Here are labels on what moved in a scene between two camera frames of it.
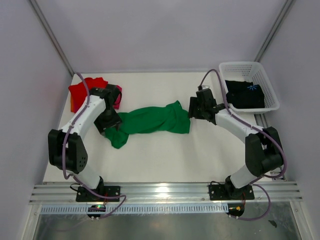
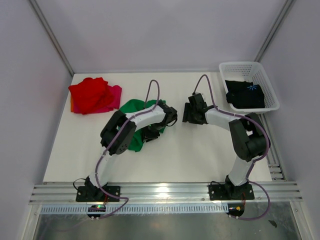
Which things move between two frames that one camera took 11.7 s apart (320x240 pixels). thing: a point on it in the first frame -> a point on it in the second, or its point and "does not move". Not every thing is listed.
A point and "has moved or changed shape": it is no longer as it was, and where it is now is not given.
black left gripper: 115,122 -> 148,136
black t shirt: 244,94 does not move
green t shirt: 171,118 has moved or changed shape
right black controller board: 235,209 does not move
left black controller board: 96,208 does not move
